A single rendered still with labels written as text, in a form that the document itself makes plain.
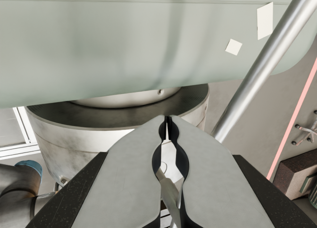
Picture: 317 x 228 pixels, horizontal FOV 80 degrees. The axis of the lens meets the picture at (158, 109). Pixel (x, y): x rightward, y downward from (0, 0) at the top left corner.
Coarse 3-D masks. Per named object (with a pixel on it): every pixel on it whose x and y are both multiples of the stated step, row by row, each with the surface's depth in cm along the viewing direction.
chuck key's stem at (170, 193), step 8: (160, 168) 27; (160, 176) 25; (168, 184) 23; (168, 192) 22; (176, 192) 22; (168, 200) 22; (176, 200) 21; (168, 208) 21; (176, 208) 21; (176, 216) 20; (176, 224) 20
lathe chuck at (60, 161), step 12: (204, 120) 32; (48, 144) 25; (168, 144) 25; (48, 156) 27; (60, 156) 25; (72, 156) 24; (84, 156) 24; (168, 156) 26; (48, 168) 30; (60, 168) 27; (72, 168) 25; (168, 168) 28; (60, 180) 29
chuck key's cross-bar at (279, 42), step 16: (304, 0) 9; (288, 16) 10; (304, 16) 9; (272, 32) 11; (288, 32) 10; (272, 48) 11; (288, 48) 11; (256, 64) 11; (272, 64) 11; (256, 80) 12; (240, 96) 13; (224, 112) 14; (240, 112) 13; (224, 128) 14
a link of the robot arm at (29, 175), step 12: (0, 168) 46; (12, 168) 47; (24, 168) 49; (36, 168) 52; (0, 180) 44; (12, 180) 46; (24, 180) 46; (36, 180) 49; (0, 192) 44; (36, 192) 47
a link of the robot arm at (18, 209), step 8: (16, 192) 43; (24, 192) 44; (0, 200) 42; (8, 200) 41; (16, 200) 42; (24, 200) 42; (32, 200) 42; (0, 208) 40; (8, 208) 40; (16, 208) 40; (24, 208) 40; (32, 208) 40; (0, 216) 38; (8, 216) 39; (16, 216) 39; (24, 216) 39; (32, 216) 40; (0, 224) 38; (8, 224) 38; (16, 224) 38; (24, 224) 39
